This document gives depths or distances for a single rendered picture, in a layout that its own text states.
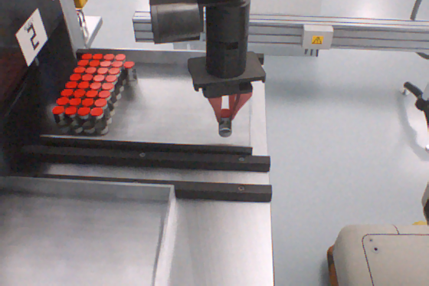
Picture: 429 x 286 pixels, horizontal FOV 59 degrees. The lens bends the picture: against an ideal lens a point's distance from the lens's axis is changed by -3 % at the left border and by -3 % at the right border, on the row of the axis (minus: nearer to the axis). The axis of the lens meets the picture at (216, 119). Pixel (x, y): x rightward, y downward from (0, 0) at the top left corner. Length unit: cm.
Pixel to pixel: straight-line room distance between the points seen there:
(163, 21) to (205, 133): 25
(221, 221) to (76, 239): 20
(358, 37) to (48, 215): 147
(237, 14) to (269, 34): 122
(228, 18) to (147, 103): 30
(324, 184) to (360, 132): 40
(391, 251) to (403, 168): 70
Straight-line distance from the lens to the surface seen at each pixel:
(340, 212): 170
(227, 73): 53
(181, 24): 48
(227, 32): 50
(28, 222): 62
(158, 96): 75
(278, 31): 169
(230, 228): 56
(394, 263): 131
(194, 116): 70
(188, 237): 55
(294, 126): 198
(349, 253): 129
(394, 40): 183
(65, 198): 62
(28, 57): 70
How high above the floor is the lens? 136
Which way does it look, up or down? 43 degrees down
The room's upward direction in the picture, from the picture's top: straight up
